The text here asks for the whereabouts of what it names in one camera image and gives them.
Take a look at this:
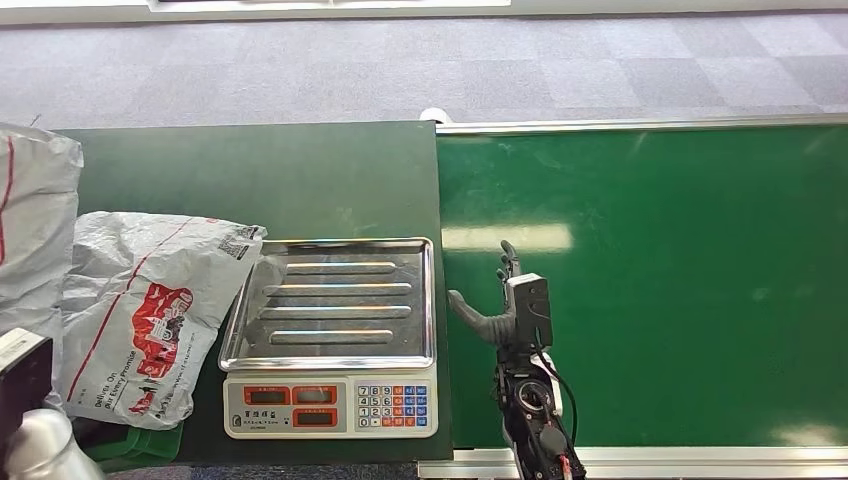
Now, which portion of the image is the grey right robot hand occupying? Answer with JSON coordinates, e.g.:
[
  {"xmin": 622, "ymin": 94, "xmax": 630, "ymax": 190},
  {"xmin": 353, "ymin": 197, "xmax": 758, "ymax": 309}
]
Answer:
[{"xmin": 447, "ymin": 239, "xmax": 525, "ymax": 349}]

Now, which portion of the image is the small white red-print mailer package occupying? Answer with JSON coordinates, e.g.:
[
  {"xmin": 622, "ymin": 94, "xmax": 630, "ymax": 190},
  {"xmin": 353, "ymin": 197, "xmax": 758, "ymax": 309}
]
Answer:
[{"xmin": 0, "ymin": 122, "xmax": 85, "ymax": 413}]

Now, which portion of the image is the green conveyor belt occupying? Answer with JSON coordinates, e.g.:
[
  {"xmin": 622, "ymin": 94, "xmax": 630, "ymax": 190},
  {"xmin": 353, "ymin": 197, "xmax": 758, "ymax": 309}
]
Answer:
[{"xmin": 435, "ymin": 124, "xmax": 848, "ymax": 450}]

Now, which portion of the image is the large white red-print mailer package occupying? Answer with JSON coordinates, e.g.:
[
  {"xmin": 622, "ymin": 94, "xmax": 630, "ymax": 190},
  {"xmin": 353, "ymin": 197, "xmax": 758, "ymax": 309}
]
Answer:
[{"xmin": 59, "ymin": 210, "xmax": 269, "ymax": 433}]

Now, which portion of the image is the electronic scale with steel tray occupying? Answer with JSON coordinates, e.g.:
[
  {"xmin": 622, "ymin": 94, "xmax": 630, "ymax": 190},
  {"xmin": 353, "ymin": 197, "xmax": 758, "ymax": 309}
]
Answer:
[{"xmin": 217, "ymin": 236, "xmax": 441, "ymax": 441}]

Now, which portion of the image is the green plastic crate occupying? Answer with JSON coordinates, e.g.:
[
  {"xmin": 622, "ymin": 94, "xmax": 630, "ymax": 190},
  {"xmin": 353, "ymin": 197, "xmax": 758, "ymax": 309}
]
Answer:
[{"xmin": 79, "ymin": 420, "xmax": 185, "ymax": 466}]

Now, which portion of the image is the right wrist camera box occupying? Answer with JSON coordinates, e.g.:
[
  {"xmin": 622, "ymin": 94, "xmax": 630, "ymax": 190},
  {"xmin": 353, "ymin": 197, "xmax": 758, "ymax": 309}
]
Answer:
[{"xmin": 506, "ymin": 272, "xmax": 555, "ymax": 354}]

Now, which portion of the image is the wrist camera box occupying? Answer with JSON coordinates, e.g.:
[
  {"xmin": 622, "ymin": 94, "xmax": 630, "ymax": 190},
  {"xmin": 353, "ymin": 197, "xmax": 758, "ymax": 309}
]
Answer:
[
  {"xmin": 0, "ymin": 327, "xmax": 54, "ymax": 453},
  {"xmin": 506, "ymin": 272, "xmax": 555, "ymax": 354}
]

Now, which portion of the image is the aluminium conveyor rail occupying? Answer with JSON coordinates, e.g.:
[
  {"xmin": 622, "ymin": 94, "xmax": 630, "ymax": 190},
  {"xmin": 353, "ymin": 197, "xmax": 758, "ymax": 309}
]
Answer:
[
  {"xmin": 435, "ymin": 112, "xmax": 848, "ymax": 137},
  {"xmin": 417, "ymin": 445, "xmax": 848, "ymax": 480}
]

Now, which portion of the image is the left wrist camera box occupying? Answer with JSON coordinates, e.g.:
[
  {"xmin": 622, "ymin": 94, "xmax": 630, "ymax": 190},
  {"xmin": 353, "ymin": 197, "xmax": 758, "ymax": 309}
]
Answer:
[{"xmin": 0, "ymin": 327, "xmax": 54, "ymax": 453}]

